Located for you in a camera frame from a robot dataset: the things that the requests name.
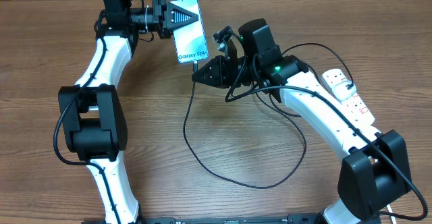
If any white charger adapter plug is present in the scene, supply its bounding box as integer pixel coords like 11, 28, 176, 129
331, 80, 357, 101

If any Samsung Galaxy smartphone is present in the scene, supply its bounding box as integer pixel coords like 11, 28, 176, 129
170, 0, 209, 63

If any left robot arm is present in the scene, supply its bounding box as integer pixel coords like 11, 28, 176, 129
53, 0, 198, 223

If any black USB charging cable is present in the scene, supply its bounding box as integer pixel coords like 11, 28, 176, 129
182, 43, 355, 190

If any white power strip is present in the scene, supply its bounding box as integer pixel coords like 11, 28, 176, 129
321, 69, 375, 125

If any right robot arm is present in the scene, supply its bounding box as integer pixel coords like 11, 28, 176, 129
192, 19, 415, 223

